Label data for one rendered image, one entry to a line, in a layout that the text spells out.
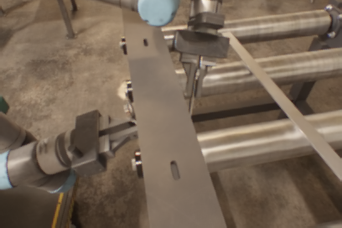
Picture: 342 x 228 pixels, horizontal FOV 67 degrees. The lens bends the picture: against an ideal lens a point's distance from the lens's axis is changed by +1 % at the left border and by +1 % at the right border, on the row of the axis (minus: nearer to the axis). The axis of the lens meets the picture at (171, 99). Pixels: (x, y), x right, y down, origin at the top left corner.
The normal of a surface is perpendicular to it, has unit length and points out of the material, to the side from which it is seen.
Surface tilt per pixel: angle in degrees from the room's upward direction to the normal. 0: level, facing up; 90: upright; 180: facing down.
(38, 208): 0
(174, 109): 0
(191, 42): 53
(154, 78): 0
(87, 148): 15
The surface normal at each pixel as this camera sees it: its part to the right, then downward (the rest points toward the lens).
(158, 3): -0.10, 0.71
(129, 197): 0.00, -0.70
